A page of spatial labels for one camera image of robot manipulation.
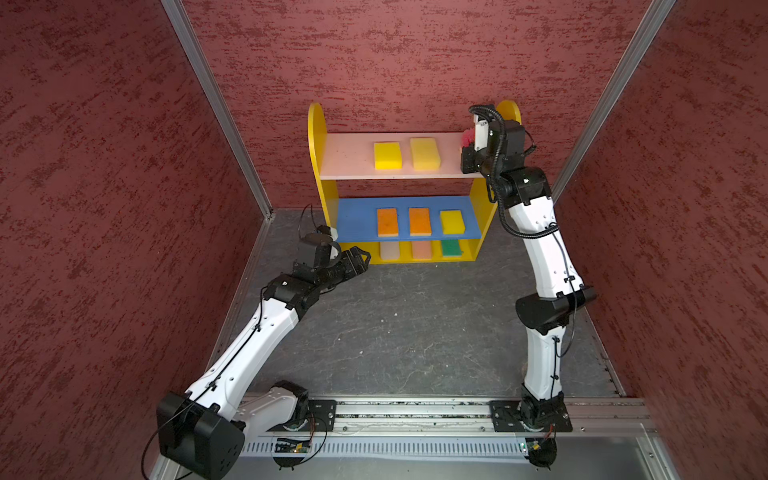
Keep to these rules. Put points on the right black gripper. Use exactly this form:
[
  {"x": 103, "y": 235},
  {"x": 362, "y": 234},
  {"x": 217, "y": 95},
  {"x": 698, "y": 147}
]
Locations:
[{"x": 470, "y": 165}]

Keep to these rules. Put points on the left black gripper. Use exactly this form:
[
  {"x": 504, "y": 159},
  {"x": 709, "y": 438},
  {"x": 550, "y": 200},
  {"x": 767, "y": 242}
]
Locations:
[{"x": 350, "y": 269}]

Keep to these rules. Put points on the pink round smiley sponge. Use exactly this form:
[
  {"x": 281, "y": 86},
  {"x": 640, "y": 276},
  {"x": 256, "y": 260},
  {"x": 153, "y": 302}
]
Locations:
[{"x": 468, "y": 139}]

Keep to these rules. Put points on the cream white sponge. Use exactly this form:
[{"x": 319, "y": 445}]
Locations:
[{"x": 389, "y": 251}]

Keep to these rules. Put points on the orange sponge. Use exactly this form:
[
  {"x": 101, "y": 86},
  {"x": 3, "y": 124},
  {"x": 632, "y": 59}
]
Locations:
[
  {"x": 387, "y": 223},
  {"x": 419, "y": 222}
]

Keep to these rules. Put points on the large yellow sponge front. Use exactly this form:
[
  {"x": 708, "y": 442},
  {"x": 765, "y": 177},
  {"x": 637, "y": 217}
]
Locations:
[{"x": 425, "y": 154}]

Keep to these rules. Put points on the small yellow square sponge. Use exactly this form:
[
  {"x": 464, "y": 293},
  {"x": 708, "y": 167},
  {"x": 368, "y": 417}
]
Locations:
[{"x": 452, "y": 222}]

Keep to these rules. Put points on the salmon pink sponge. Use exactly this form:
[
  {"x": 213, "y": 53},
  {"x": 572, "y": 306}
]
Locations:
[{"x": 421, "y": 250}]

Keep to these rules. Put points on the green sponge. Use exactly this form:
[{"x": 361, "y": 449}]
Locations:
[{"x": 451, "y": 248}]

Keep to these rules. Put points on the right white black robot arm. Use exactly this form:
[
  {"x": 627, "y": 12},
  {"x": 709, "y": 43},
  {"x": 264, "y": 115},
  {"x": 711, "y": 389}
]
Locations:
[{"x": 525, "y": 210}]

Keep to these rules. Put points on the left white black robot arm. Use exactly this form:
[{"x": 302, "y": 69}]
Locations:
[{"x": 204, "y": 429}]

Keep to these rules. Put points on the yellow shelf unit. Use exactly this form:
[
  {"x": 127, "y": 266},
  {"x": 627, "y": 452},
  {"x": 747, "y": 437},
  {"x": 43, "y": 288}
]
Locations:
[{"x": 349, "y": 157}]

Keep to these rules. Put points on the left circuit board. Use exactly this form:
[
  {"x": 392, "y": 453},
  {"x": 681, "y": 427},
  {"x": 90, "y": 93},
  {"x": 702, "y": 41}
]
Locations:
[{"x": 293, "y": 446}]

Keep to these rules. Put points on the circuit board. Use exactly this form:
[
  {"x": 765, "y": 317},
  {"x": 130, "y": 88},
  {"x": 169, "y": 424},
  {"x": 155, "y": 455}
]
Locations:
[
  {"x": 293, "y": 446},
  {"x": 541, "y": 447}
]

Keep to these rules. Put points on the right circuit board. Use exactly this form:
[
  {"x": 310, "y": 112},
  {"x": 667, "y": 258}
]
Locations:
[{"x": 541, "y": 447}]

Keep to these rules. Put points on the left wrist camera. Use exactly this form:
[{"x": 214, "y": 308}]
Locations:
[{"x": 332, "y": 234}]

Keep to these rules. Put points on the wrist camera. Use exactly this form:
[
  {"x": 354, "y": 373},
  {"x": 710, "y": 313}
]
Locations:
[
  {"x": 332, "y": 234},
  {"x": 481, "y": 133}
]

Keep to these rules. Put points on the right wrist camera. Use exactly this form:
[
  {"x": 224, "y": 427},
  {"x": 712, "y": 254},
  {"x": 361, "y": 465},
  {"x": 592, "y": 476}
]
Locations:
[{"x": 481, "y": 133}]

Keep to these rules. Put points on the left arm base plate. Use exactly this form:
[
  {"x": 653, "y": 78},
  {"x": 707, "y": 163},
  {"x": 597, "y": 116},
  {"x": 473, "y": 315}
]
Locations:
[{"x": 321, "y": 415}]

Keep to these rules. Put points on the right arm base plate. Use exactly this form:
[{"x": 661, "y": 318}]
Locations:
[{"x": 510, "y": 415}]

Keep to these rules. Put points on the aluminium front rail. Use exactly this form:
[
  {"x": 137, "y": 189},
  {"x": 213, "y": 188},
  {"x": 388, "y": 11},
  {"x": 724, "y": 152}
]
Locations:
[{"x": 470, "y": 416}]

